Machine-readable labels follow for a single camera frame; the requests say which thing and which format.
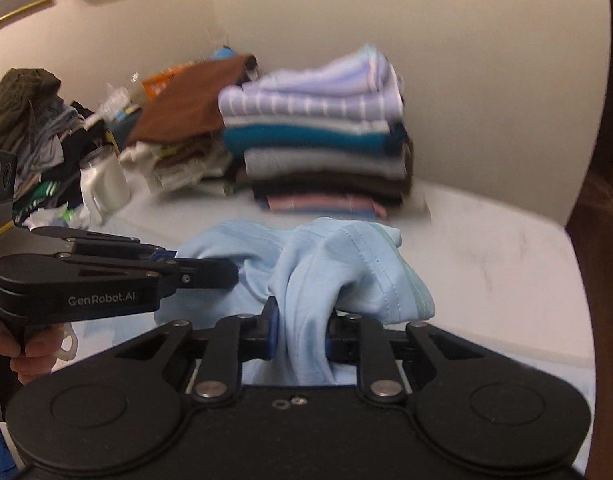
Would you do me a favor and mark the light blue printed t-shirt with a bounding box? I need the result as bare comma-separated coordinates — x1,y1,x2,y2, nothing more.
154,218,435,386

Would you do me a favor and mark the unfolded dark clothes pile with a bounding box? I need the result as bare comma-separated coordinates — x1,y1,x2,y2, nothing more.
0,68,108,226

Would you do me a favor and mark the person's left hand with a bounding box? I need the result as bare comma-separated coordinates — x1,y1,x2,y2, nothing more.
0,320,67,385

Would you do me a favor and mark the white mug jar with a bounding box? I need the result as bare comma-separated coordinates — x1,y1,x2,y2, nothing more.
80,145,131,226

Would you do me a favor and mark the cream folded garment pile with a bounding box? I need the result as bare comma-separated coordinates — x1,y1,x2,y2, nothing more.
120,134,233,194

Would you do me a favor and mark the grey folded garment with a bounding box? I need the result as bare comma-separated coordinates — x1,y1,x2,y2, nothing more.
244,145,413,180

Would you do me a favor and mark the pink folded garment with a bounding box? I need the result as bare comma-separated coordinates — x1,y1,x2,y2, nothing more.
261,194,389,219

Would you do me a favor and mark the teal folded garment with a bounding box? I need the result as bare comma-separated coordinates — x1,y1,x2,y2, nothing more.
223,124,409,156

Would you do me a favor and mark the black folded garment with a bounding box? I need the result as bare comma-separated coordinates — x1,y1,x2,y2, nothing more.
251,181,411,207

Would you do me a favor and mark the rust brown folded garment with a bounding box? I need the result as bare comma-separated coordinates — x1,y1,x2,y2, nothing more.
126,54,258,146

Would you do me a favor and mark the white folded garment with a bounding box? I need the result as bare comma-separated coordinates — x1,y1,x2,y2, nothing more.
223,116,392,134

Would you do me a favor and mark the lilac striped folded garment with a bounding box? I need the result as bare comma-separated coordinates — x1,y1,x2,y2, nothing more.
218,44,404,122

